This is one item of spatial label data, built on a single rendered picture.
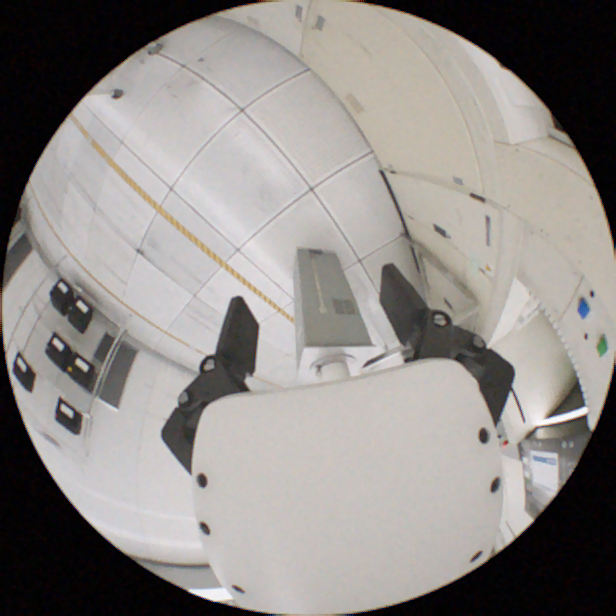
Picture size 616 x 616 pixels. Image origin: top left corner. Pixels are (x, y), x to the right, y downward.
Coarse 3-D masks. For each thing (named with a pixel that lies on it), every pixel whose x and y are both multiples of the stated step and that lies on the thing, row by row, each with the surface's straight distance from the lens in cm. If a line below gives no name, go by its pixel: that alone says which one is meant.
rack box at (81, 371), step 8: (72, 360) 227; (80, 360) 226; (72, 368) 224; (80, 368) 225; (88, 368) 225; (72, 376) 225; (80, 376) 224; (88, 376) 223; (80, 384) 224; (88, 384) 223
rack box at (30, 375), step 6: (18, 354) 257; (18, 360) 255; (24, 360) 251; (18, 366) 254; (24, 366) 249; (12, 372) 260; (18, 372) 253; (24, 372) 249; (30, 372) 248; (18, 378) 253; (24, 378) 247; (30, 378) 252; (24, 384) 248; (30, 384) 254; (30, 390) 261
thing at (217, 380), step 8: (208, 360) 9; (216, 360) 9; (200, 368) 9; (208, 368) 9; (216, 368) 9; (224, 368) 8; (208, 376) 9; (216, 376) 8; (224, 376) 8; (208, 384) 8; (216, 384) 8; (224, 384) 8; (232, 384) 8; (208, 392) 8; (216, 392) 8; (224, 392) 8; (232, 392) 8; (240, 392) 10
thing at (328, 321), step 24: (312, 264) 101; (336, 264) 109; (312, 288) 84; (336, 288) 88; (312, 312) 72; (336, 312) 74; (360, 312) 80; (312, 336) 64; (336, 336) 66; (360, 336) 70; (312, 360) 68; (360, 360) 75
